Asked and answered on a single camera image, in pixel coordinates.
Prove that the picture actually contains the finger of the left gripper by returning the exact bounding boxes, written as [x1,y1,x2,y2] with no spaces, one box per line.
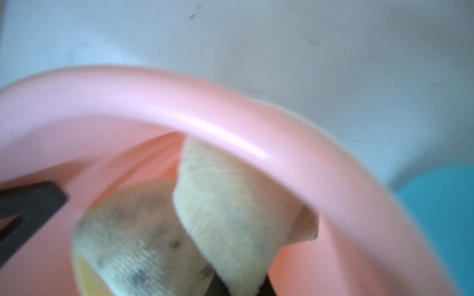
[1,181,69,266]

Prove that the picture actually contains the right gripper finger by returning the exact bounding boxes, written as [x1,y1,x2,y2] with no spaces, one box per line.
[205,264,277,296]

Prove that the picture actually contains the yellow cloth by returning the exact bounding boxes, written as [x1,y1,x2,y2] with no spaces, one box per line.
[72,137,319,296]

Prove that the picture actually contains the pink plastic bucket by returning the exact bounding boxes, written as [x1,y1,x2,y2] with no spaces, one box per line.
[1,66,459,296]

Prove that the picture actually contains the blue plastic bucket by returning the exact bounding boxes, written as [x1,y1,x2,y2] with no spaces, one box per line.
[396,165,474,296]

